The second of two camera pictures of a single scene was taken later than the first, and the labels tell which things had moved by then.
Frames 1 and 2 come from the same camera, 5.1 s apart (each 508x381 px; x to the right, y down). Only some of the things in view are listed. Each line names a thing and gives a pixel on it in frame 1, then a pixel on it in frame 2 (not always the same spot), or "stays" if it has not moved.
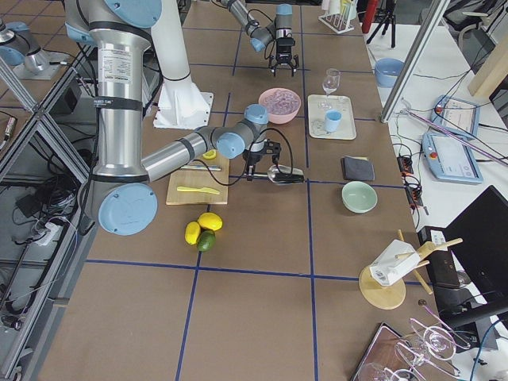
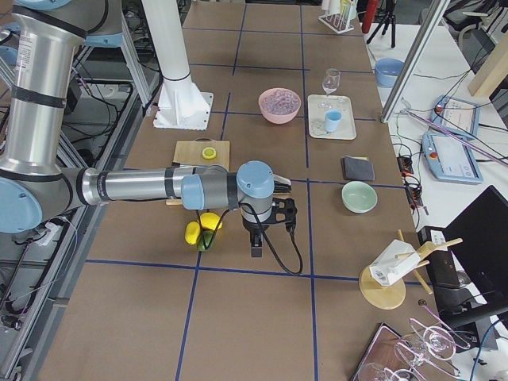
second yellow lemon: (192, 232) stays
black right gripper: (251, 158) -> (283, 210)
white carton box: (388, 270) stays
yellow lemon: (211, 221) stays
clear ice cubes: (281, 101) stays
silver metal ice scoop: (280, 175) -> (282, 185)
